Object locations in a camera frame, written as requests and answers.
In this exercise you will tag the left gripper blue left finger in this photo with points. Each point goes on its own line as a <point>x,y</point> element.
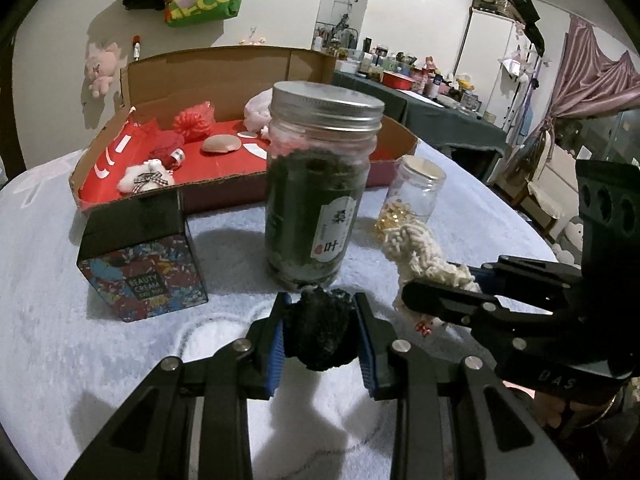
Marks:
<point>192,417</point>

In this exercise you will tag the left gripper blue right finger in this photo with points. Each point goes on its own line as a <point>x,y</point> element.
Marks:
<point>445,409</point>

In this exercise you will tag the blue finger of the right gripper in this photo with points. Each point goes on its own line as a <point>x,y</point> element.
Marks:
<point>451,305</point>
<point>514,273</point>

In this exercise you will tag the cream knitted plush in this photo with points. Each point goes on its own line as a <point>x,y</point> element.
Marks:
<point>411,246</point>

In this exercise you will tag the black fuzzy ball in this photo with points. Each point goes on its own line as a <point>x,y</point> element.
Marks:
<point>320,329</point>

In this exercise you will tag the red knitted hat plush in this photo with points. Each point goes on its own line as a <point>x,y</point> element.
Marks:
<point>167,147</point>

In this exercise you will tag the right hand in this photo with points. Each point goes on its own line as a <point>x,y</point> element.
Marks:
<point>619,412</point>

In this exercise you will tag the glass jar gold capsules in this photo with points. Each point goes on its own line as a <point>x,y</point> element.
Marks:
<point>412,195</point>

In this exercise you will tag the green cloth side table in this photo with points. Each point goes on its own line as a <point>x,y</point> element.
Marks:
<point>436,125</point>

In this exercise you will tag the black beauty cream box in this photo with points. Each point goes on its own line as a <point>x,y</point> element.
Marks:
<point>137,255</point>

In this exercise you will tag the tea leaf glass jar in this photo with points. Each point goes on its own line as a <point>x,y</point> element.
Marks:
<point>318,162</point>

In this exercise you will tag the pink curtain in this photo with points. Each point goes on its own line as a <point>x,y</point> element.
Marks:
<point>589,83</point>

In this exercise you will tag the white refrigerator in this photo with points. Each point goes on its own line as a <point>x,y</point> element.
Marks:
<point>495,57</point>

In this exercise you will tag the red bowl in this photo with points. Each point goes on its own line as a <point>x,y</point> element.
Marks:
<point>396,81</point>

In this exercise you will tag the white plush with bow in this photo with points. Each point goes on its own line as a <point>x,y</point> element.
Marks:
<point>148,176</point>

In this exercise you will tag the white mesh bath pouf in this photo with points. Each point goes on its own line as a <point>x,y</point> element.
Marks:
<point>257,112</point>

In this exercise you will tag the red cardboard box tray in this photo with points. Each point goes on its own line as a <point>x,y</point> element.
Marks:
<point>157,89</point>

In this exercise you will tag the pink fox wall plush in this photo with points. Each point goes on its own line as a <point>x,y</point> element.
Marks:
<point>253,42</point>

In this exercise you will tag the pale pink wall plush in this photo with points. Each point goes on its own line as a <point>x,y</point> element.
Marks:
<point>101,66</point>

